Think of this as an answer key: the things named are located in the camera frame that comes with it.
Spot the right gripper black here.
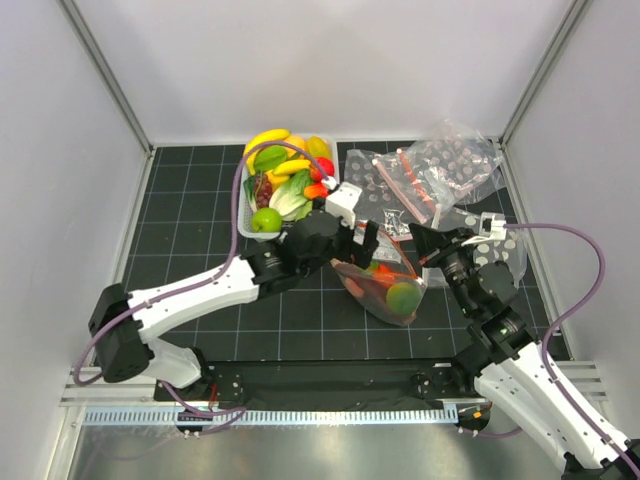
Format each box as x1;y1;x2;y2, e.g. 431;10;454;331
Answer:
408;223;478;315

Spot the orange carrot toy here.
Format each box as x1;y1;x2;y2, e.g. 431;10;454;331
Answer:
367;264;397;288

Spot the zip bag red zipper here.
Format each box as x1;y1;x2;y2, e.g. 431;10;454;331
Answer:
331;229;426;326

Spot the green orange mango toy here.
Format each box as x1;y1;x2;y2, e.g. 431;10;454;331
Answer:
385;282;423;316

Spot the red strawberry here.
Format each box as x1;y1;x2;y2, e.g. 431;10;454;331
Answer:
303;182;329;200
310;157;335;182

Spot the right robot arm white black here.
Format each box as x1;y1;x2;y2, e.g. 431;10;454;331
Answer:
410;220;639;479

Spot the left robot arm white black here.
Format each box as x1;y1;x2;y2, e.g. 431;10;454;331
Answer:
89;210;379;400

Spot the polka dot bag right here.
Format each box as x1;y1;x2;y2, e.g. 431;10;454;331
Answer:
421;207;527;288

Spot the polka dot bag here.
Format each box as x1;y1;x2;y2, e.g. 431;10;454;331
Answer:
406;119;505;205
421;207;527;288

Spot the polka dot bag back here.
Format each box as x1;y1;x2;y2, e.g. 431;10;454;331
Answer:
406;119;505;205

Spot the white plastic food bin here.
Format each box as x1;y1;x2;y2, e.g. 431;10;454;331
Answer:
236;133;341;242

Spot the bok choy toy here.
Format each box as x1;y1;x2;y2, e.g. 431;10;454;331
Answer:
269;170;313;221

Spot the green apple toy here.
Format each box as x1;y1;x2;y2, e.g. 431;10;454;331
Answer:
250;207;283;233

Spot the small yellow banana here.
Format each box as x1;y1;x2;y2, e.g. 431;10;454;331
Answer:
272;159;311;176

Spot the yellow starfruit toy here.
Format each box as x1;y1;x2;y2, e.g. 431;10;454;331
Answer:
306;136;332;160

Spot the purple grapes toy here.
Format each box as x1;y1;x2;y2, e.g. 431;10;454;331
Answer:
243;174;273;212

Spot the orange fruit toy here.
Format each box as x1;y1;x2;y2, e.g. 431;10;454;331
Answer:
284;135;306;156

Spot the black grid mat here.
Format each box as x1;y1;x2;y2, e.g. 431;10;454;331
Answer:
123;145;470;361

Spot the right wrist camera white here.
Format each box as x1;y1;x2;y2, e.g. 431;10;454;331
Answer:
462;212;506;246

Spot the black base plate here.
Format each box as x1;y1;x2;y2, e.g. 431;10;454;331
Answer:
176;358;485;412

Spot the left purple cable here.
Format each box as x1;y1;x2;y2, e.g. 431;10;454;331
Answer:
72;141;336;434

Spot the purple cable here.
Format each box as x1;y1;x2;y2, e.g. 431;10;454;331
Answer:
464;222;640;469
72;141;336;434

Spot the slotted cable duct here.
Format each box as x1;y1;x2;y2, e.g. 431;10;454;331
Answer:
82;405;458;427

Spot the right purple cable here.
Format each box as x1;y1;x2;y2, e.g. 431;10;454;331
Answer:
464;222;640;469

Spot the right aluminium frame post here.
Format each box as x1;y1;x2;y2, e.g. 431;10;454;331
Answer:
498;0;594;147

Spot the aluminium frame post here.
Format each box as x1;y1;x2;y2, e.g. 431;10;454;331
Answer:
53;0;155;157
498;0;594;147

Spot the left aluminium frame post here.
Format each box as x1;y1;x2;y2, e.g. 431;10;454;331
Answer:
53;0;155;157

